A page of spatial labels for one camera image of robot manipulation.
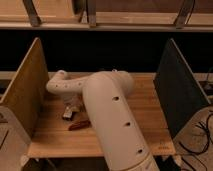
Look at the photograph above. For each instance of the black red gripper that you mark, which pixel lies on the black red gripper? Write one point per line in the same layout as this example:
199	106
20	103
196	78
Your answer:
69	111

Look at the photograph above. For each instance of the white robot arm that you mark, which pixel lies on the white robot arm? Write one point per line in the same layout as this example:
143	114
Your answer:
104	96

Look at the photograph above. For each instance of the dark red marker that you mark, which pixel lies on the dark red marker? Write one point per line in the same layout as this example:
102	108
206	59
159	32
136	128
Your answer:
79	125

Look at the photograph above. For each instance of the left wooden side panel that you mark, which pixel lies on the left wooden side panel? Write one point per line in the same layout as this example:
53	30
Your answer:
22	100

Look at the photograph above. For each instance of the right dark side panel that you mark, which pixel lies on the right dark side panel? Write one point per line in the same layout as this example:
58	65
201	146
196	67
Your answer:
180	94

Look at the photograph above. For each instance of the wooden shelf rail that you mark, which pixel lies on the wooden shelf rail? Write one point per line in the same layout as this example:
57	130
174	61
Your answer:
108	15

